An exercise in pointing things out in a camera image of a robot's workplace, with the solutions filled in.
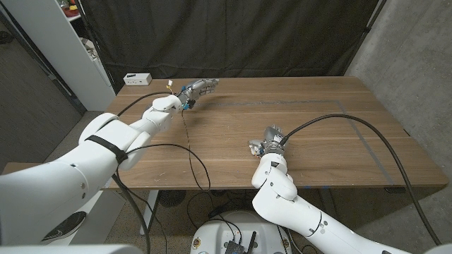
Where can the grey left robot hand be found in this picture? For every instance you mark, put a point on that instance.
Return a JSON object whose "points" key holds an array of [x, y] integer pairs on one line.
{"points": [[199, 88]]}

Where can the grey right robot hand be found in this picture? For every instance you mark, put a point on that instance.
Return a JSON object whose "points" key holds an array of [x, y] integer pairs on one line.
{"points": [[272, 135]]}

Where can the white airpods case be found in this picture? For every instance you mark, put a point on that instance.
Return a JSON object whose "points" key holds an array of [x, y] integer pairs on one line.
{"points": [[253, 150]]}

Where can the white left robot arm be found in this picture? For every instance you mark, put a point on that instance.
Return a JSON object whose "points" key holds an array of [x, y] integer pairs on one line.
{"points": [[106, 141]]}

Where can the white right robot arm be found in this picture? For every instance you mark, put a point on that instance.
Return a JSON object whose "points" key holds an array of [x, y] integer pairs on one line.
{"points": [[282, 201]]}

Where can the black curtain backdrop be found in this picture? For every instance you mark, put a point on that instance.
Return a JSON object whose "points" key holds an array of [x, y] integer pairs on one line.
{"points": [[229, 35]]}

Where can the white power strip box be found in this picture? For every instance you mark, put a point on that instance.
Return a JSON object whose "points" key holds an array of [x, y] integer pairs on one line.
{"points": [[137, 79]]}

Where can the grey table leg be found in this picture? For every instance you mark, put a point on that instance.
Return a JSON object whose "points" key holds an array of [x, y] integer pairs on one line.
{"points": [[150, 218], [330, 197]]}

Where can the white robot torso base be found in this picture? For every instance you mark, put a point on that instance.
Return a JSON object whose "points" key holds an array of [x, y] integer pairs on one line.
{"points": [[226, 229]]}

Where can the black antenna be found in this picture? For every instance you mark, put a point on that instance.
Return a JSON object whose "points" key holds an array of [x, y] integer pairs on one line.
{"points": [[251, 241]]}

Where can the round black floor fan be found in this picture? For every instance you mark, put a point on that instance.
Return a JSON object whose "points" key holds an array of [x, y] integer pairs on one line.
{"points": [[171, 198]]}

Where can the red bowl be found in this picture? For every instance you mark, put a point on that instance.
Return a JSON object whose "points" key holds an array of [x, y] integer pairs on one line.
{"points": [[71, 13]]}

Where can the white shelf cabinet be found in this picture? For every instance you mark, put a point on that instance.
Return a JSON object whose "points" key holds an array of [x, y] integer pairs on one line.
{"points": [[53, 46]]}

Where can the white robot head cover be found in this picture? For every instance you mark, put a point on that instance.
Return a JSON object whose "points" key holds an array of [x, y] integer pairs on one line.
{"points": [[70, 249]]}

